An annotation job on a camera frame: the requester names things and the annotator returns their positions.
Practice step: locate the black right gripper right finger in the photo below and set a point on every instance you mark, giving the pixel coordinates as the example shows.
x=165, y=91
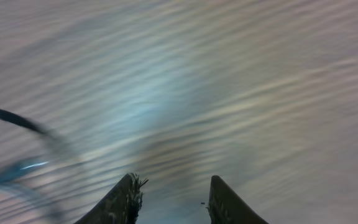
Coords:
x=226, y=207

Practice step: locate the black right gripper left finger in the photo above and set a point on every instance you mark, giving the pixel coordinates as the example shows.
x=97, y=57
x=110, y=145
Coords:
x=121, y=205

